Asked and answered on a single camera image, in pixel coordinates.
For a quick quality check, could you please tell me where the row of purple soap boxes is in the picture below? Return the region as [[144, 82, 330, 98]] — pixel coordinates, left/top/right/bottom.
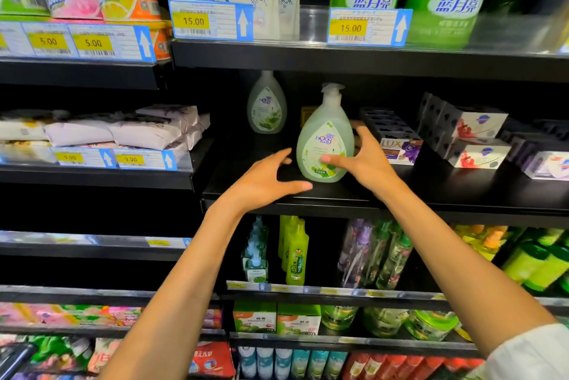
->
[[360, 107, 425, 167]]

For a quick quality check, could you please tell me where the blue white price tag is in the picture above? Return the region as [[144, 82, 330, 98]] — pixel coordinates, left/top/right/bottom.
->
[[168, 0, 256, 43], [326, 6, 414, 48]]

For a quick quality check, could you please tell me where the strip of shelf price tags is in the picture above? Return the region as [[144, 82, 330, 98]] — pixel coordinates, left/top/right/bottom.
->
[[0, 20, 156, 64], [49, 146, 181, 172]]

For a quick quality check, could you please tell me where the row of white pink soap boxes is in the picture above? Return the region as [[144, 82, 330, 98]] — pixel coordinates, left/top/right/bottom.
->
[[507, 118, 569, 183]]

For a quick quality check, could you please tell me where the green lidded wipe tub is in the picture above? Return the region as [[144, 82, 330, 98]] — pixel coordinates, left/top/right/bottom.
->
[[404, 308, 462, 343], [360, 306, 410, 339], [320, 304, 361, 334]]

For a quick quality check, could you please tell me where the pile of white wipe packets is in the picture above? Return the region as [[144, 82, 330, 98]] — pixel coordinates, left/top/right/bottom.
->
[[0, 104, 213, 163]]

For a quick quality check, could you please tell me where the red snack packet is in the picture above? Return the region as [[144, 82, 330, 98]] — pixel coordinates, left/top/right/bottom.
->
[[187, 340, 238, 379]]

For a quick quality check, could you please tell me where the green white box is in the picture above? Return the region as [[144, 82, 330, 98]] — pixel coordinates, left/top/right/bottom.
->
[[276, 302, 323, 338], [233, 298, 277, 334]]

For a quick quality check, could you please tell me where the black store shelf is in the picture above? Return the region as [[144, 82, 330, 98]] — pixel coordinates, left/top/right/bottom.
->
[[200, 2, 569, 380], [0, 55, 219, 380]]

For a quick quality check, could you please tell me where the person's left forearm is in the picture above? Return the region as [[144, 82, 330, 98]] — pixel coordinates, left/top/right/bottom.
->
[[96, 200, 259, 380]]

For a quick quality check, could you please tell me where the row of white red soap boxes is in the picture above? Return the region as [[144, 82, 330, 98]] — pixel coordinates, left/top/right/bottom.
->
[[416, 92, 513, 171]]

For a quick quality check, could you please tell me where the pale green pump soap bottle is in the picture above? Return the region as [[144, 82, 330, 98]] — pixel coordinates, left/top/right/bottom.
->
[[296, 82, 357, 185], [246, 70, 288, 135]]

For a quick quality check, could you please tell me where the person's right hand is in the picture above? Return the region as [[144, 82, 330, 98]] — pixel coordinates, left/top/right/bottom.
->
[[320, 125, 403, 203]]

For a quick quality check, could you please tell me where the black wire shopping cart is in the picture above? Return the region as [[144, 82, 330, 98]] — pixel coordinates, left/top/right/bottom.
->
[[0, 340, 39, 380]]

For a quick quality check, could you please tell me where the person's left hand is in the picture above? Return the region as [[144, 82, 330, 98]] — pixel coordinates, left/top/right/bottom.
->
[[216, 147, 314, 217]]

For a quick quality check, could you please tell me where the person's right forearm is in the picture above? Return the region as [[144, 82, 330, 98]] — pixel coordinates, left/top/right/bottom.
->
[[378, 178, 557, 360]]

